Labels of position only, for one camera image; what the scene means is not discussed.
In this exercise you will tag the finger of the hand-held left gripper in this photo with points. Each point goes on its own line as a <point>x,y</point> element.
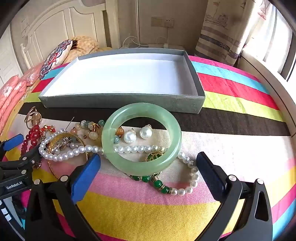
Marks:
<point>13,141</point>
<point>30,156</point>

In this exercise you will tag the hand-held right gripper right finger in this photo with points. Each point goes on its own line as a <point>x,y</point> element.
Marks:
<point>209,176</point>

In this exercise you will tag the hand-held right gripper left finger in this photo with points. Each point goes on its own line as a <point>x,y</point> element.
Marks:
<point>87,176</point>

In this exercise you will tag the gold bangle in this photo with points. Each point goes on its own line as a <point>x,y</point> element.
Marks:
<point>53,140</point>

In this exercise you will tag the green jade bangle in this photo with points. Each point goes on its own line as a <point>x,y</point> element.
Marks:
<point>107,139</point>

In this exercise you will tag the grey cardboard box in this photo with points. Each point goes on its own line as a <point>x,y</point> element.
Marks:
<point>115,102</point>

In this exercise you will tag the striped colourful bedspread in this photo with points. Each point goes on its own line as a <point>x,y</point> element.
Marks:
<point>231,143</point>

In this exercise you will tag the pink floral quilt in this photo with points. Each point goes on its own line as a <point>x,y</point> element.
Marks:
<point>11,92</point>

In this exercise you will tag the white wardrobe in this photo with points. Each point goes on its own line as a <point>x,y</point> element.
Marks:
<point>9,60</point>

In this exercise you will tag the embroidered round cushion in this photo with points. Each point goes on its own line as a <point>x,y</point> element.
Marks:
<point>55,58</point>

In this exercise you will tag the white window sill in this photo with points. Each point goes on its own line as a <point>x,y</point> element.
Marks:
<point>266,76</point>

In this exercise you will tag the yellow woven cushion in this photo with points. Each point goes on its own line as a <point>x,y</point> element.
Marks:
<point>85,45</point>

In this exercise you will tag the white wooden headboard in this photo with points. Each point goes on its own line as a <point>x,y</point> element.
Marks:
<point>57,23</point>

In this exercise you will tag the printed beige curtain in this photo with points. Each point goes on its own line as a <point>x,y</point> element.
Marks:
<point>222,34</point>

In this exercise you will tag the wall socket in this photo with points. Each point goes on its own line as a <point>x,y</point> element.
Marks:
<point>161,22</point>

